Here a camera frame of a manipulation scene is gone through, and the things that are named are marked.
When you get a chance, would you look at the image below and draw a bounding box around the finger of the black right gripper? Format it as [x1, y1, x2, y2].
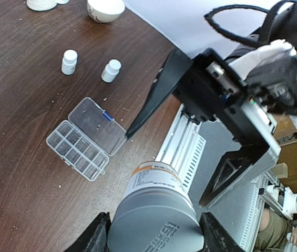
[126, 49, 192, 139]
[199, 145, 281, 207]

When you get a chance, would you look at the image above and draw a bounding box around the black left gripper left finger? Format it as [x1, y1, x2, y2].
[70, 212, 111, 252]

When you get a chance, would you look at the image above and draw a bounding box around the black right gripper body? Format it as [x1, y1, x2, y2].
[177, 49, 280, 150]

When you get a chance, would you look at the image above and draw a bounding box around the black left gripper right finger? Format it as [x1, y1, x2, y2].
[199, 212, 244, 252]

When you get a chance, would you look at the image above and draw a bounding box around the grey lid pill bottle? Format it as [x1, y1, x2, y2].
[107, 161, 204, 252]

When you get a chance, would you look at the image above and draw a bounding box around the clear plastic pill organizer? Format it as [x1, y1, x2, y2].
[46, 97, 127, 182]

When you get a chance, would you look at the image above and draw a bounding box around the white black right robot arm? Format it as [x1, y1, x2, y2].
[126, 1, 297, 207]

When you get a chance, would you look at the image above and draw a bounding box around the person in background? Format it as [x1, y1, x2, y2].
[253, 208, 297, 251]

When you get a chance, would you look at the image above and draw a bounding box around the white pill bottle near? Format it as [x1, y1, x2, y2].
[101, 59, 121, 83]

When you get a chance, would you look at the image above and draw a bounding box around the white pill bottle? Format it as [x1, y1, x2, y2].
[101, 59, 121, 83]
[61, 49, 78, 76]

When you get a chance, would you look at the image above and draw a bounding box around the small white bowl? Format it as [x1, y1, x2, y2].
[87, 0, 126, 24]

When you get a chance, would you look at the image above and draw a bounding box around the white pill bottle far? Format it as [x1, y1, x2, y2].
[61, 49, 78, 76]

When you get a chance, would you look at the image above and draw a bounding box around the cream ribbed mug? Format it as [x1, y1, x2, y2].
[26, 0, 69, 12]

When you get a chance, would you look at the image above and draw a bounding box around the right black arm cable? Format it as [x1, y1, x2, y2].
[203, 0, 297, 48]

